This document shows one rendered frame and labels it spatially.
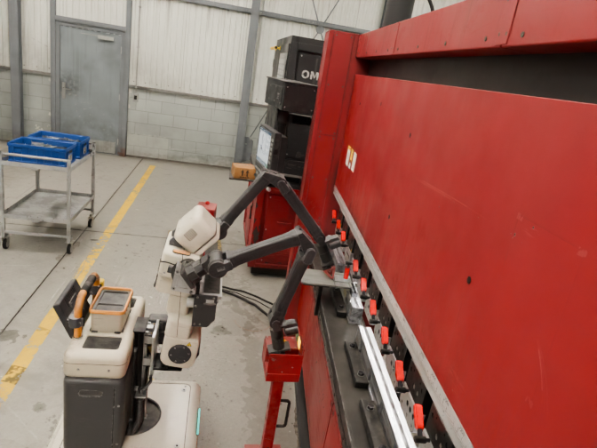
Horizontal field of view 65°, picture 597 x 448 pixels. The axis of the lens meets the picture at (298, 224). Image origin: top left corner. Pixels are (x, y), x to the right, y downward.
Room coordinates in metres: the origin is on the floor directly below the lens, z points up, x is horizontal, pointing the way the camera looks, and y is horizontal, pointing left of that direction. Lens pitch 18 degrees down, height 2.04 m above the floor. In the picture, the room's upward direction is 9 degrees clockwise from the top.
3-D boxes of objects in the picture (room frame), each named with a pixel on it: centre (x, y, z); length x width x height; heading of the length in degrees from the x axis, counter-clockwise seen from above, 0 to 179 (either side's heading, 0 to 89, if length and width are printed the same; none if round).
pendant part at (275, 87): (3.57, 0.22, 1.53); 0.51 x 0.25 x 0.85; 21
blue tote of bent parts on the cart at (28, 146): (4.34, 2.50, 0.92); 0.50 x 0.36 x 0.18; 101
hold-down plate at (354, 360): (1.76, -0.34, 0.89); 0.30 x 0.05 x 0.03; 6
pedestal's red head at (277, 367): (1.96, -0.02, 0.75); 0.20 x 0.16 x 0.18; 12
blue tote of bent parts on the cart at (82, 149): (4.76, 2.56, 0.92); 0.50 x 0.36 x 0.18; 101
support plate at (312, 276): (2.35, -0.19, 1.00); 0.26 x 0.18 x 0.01; 96
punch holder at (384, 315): (1.60, -0.41, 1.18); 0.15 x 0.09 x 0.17; 6
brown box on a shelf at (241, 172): (4.41, 0.60, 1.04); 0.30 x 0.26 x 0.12; 11
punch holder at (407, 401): (1.20, -0.46, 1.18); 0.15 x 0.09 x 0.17; 6
